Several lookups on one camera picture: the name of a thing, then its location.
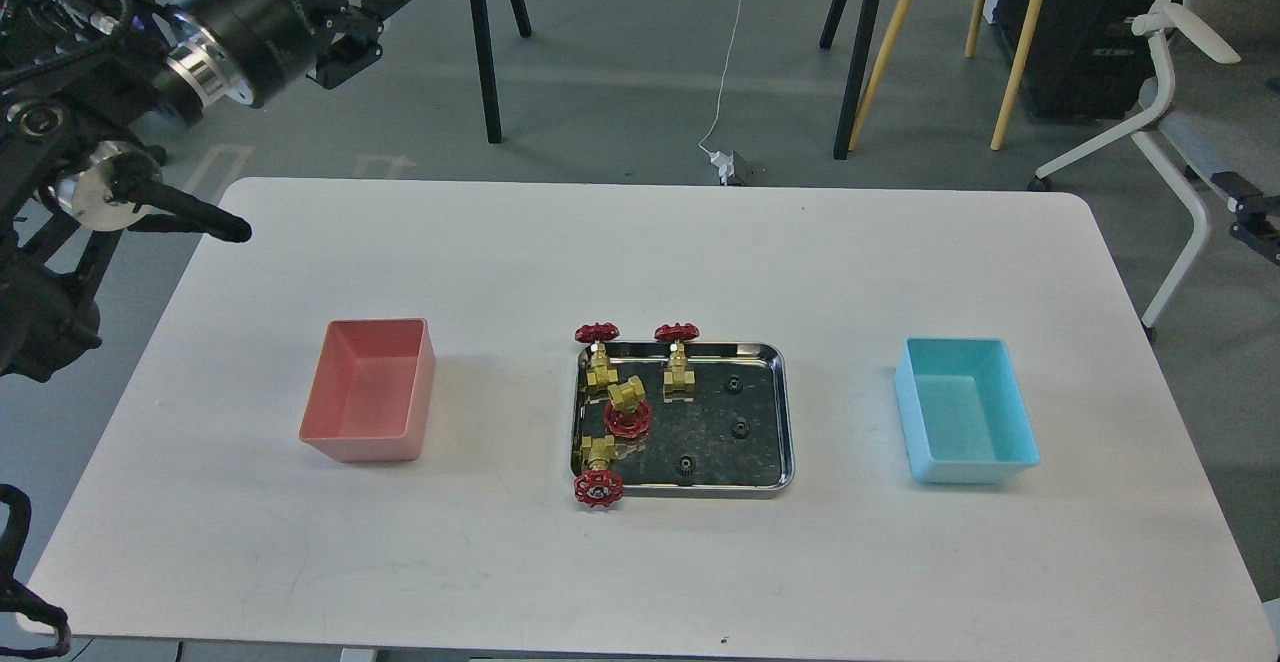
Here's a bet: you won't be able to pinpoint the brass valve top left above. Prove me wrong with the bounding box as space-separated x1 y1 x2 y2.
573 323 620 400

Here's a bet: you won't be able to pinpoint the black tripod legs left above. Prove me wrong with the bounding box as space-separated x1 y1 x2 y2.
462 0 532 145

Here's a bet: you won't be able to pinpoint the black tripod legs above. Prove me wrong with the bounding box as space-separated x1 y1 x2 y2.
819 0 881 160
462 0 532 145

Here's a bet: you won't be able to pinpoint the white grey office chair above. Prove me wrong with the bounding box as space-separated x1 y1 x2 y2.
1030 0 1279 335

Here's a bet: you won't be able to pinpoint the white power cable with plug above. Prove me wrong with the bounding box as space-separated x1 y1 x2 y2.
698 0 758 187

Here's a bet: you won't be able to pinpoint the brass valve red handle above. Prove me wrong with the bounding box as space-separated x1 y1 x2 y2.
604 375 654 440

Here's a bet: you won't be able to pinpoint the brass valve top middle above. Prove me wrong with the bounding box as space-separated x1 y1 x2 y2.
654 323 700 402

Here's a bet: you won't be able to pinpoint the stainless steel tray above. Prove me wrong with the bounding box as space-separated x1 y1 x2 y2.
605 341 795 498

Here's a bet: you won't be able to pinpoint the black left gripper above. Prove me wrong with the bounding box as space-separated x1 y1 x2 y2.
282 0 411 91

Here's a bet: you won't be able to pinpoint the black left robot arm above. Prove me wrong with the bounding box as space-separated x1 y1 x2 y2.
1 0 410 382

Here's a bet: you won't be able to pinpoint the pink plastic box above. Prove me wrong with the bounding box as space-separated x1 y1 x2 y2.
300 318 436 464

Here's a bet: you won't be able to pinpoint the wooden easel legs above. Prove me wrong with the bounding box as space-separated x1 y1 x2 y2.
849 0 1061 154

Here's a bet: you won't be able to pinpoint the blue plastic box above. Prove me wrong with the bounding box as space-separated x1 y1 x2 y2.
893 337 1041 485

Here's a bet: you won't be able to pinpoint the brass valve bottom left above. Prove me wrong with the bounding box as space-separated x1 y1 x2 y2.
573 434 625 508

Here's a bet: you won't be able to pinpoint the black cabinet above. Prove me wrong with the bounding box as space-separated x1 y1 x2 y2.
1019 0 1155 120

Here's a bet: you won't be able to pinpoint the black tripod legs right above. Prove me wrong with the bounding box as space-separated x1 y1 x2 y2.
819 0 881 160

